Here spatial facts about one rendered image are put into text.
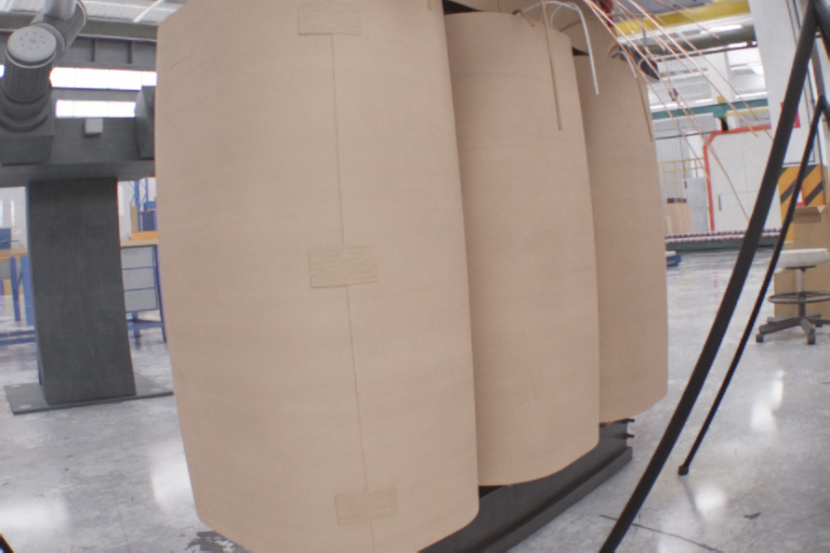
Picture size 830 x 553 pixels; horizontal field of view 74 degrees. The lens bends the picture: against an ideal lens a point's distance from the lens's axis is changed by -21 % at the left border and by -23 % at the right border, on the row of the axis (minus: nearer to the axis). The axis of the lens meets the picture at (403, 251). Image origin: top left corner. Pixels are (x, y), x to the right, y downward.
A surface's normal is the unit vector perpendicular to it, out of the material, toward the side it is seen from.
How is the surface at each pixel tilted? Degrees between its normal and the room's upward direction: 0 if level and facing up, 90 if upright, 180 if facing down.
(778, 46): 90
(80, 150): 90
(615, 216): 90
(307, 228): 90
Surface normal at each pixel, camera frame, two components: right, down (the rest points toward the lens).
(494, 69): 0.08, 0.00
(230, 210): -0.57, 0.05
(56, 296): 0.62, -0.04
